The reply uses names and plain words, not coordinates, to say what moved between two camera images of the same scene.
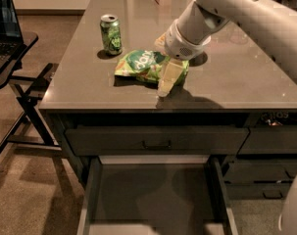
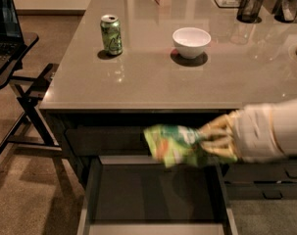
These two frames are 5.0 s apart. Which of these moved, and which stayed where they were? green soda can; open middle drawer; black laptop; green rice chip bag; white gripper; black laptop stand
Moved: white gripper; green rice chip bag
Stayed: open middle drawer; black laptop stand; black laptop; green soda can
